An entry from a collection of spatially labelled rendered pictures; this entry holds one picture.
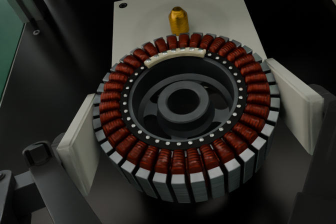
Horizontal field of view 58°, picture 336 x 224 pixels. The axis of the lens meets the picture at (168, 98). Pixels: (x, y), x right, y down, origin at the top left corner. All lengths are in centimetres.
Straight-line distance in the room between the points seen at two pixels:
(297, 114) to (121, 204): 15
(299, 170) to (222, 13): 18
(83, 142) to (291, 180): 15
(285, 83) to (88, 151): 11
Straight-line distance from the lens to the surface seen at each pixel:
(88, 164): 17
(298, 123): 17
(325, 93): 17
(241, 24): 33
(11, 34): 49
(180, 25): 32
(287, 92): 17
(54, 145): 17
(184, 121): 18
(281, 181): 25
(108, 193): 26
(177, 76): 22
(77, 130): 16
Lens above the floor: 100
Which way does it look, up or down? 52 degrees down
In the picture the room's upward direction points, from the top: 16 degrees counter-clockwise
